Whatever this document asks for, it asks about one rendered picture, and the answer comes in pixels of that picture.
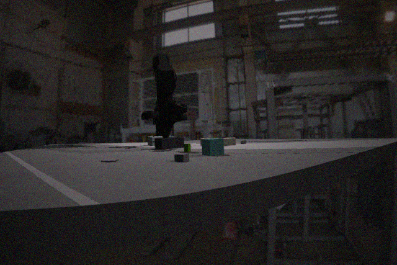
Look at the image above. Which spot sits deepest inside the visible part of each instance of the shallow beige tray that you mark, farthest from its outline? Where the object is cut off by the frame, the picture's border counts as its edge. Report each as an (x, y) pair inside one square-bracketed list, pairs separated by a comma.
[(227, 141)]

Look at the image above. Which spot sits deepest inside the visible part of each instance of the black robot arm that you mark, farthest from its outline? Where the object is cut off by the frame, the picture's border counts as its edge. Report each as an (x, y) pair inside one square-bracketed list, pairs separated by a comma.
[(165, 81)]

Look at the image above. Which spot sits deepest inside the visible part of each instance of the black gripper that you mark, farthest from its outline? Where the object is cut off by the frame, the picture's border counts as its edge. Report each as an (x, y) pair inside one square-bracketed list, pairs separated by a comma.
[(163, 120)]

